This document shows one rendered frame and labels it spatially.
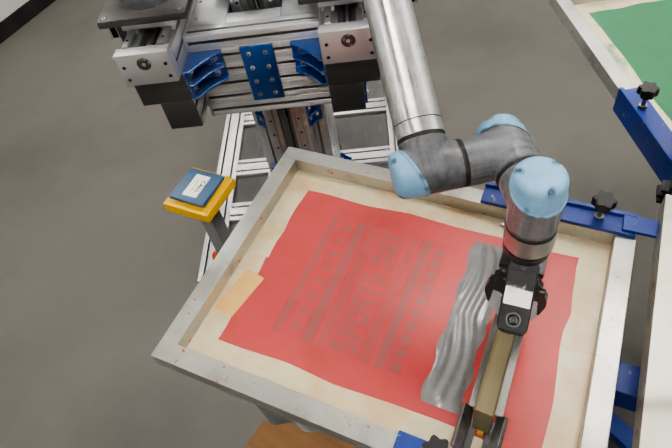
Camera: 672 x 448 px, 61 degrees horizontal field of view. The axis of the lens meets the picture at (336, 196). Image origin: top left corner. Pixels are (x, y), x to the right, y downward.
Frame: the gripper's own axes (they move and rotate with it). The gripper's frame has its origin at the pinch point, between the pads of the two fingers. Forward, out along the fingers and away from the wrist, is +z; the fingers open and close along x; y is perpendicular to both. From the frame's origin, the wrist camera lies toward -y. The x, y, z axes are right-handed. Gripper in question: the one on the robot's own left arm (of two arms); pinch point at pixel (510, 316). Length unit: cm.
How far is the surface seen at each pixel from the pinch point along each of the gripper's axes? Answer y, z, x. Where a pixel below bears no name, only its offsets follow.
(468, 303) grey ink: 2.9, 4.8, 8.1
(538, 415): -13.4, 5.3, -8.1
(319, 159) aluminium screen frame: 27, 2, 51
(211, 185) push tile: 13, 4, 74
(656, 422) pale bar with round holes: -11.9, -3.3, -23.4
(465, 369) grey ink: -10.1, 4.7, 5.1
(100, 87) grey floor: 127, 101, 259
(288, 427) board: -9, 99, 62
